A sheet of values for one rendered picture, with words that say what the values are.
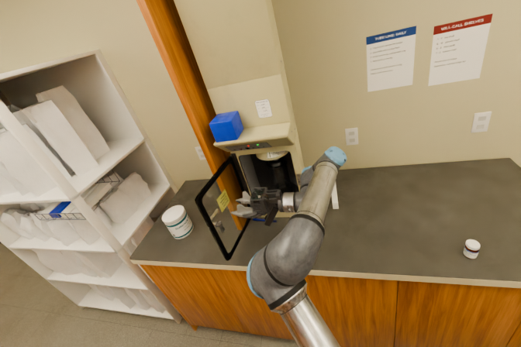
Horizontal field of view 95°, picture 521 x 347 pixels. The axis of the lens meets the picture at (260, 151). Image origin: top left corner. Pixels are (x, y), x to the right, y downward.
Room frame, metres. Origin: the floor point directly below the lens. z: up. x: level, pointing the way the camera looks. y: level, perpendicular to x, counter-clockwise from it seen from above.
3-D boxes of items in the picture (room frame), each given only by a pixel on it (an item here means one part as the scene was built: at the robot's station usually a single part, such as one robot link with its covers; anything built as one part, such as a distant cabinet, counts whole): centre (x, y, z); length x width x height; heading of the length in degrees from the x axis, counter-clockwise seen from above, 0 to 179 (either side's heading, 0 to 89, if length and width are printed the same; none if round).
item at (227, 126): (0.95, 0.10, 1.56); 0.10 x 0.10 x 0.09; 69
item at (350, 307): (0.97, -0.19, 0.45); 2.05 x 0.67 x 0.90; 69
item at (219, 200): (0.87, 0.22, 1.19); 0.30 x 0.01 x 0.40; 150
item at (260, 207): (0.70, 0.03, 1.31); 0.12 x 0.08 x 0.09; 69
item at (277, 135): (0.91, 0.01, 1.46); 0.32 x 0.12 x 0.10; 69
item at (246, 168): (1.08, -0.05, 1.19); 0.26 x 0.24 x 0.35; 69
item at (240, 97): (1.08, -0.05, 1.33); 0.32 x 0.25 x 0.77; 69
